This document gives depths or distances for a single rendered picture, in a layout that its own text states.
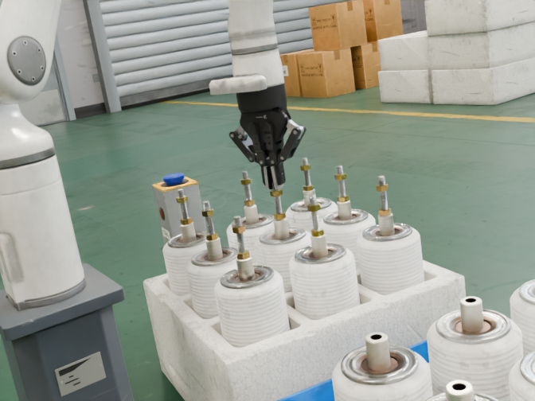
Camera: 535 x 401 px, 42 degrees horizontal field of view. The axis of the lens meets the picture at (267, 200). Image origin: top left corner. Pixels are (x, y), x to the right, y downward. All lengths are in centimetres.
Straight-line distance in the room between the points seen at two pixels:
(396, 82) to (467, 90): 51
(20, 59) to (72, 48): 524
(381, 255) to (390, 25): 413
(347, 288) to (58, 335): 39
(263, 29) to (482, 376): 57
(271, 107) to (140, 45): 520
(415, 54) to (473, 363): 330
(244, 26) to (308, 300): 40
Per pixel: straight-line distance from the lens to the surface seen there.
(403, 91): 402
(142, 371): 134
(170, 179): 131
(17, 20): 84
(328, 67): 471
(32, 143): 84
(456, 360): 73
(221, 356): 92
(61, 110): 601
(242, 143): 108
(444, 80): 378
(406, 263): 104
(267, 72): 102
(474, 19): 362
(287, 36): 692
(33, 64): 83
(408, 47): 397
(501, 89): 366
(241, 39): 102
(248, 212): 120
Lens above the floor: 59
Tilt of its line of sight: 15 degrees down
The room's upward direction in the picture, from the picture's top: 9 degrees counter-clockwise
